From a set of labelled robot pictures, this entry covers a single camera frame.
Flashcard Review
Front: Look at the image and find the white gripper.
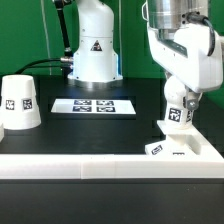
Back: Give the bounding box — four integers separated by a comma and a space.
148, 24, 223, 111

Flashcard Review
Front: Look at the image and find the white lamp bulb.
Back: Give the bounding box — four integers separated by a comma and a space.
164, 76, 193, 129

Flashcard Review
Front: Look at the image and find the white lamp base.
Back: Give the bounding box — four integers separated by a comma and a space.
145, 120, 195, 159

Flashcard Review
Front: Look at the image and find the white lamp hood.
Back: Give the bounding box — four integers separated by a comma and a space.
0, 75, 41, 130

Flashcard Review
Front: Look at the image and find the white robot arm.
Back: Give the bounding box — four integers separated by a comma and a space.
53, 0, 223, 110

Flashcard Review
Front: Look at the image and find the white marker tag sheet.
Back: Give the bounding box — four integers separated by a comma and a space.
51, 99, 136, 115

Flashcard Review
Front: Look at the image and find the small white block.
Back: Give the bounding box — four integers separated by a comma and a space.
0, 122, 4, 142

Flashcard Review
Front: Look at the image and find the white L-shaped wall fence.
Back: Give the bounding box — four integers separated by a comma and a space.
0, 127, 224, 179

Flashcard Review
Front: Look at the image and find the black cable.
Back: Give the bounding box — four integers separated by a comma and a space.
13, 57, 74, 76

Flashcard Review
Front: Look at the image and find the thin grey cable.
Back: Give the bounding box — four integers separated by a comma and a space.
40, 0, 53, 76

